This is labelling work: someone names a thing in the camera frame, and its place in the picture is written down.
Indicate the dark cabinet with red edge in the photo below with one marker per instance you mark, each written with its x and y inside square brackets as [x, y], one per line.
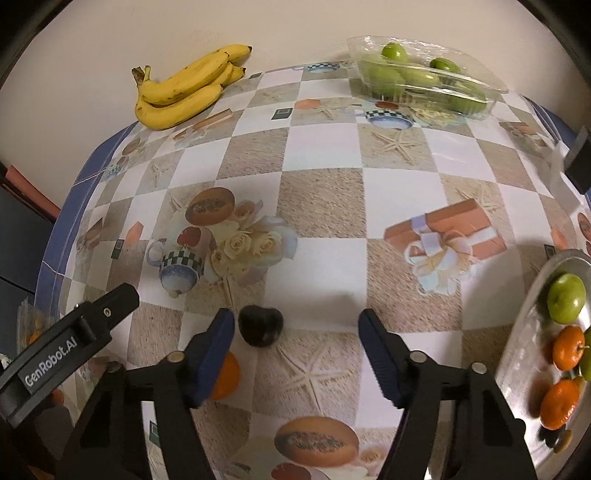
[18, 240]

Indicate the black box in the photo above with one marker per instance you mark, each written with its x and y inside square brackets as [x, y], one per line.
[579, 161]

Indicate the dark purple plum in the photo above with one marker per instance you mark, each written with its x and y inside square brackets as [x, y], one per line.
[261, 325]

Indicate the yellow banana bunch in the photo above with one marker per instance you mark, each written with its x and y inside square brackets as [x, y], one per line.
[184, 104]

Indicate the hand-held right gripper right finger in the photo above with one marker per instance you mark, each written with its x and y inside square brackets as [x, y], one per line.
[383, 364]

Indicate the pile of small green apples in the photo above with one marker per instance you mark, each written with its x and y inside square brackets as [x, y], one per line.
[395, 53]

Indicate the large orange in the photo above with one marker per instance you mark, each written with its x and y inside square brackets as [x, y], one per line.
[227, 376]

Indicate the green mango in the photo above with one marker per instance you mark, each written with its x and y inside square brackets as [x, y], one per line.
[586, 357]

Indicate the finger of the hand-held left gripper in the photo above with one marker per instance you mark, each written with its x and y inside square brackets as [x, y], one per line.
[117, 302]

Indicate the clear plastic bag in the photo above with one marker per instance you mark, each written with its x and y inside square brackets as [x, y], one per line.
[32, 323]

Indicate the clear plastic container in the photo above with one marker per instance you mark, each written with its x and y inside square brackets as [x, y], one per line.
[480, 87]

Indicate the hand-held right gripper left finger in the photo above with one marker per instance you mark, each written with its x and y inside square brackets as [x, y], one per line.
[214, 355]

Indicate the checkered printed tablecloth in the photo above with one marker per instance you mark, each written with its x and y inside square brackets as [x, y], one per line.
[323, 207]

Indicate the silver metal tray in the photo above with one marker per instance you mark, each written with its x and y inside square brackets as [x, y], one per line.
[521, 360]

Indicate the small dark round object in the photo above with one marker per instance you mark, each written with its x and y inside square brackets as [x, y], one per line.
[562, 442]

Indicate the small orange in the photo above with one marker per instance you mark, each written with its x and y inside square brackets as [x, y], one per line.
[569, 348]

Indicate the round green apple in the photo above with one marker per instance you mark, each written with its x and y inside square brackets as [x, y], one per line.
[565, 297]

